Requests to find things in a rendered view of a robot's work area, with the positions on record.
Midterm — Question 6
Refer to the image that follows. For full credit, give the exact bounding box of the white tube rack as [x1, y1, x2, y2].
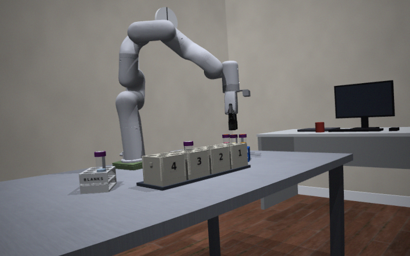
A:
[79, 166, 117, 194]

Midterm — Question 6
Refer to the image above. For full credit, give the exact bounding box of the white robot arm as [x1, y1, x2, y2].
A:
[115, 20, 250, 163]

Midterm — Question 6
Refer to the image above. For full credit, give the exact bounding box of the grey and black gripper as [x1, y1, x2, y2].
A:
[223, 90, 239, 130]

